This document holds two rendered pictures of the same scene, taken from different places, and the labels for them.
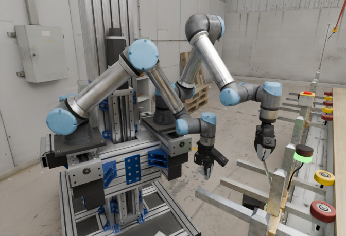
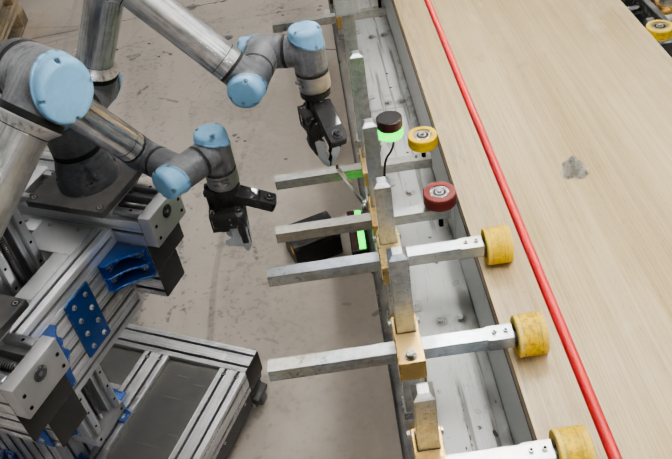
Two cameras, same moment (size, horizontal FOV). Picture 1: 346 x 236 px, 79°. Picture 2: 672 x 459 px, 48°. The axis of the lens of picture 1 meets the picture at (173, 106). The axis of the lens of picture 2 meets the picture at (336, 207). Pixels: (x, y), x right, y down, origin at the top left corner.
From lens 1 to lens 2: 0.77 m
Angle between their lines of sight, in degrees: 36
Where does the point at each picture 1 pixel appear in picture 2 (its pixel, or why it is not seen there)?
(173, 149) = (157, 230)
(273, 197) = (384, 220)
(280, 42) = not seen: outside the picture
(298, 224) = (411, 231)
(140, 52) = (60, 90)
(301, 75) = not seen: outside the picture
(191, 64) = (102, 25)
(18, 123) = not seen: outside the picture
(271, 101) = (314, 62)
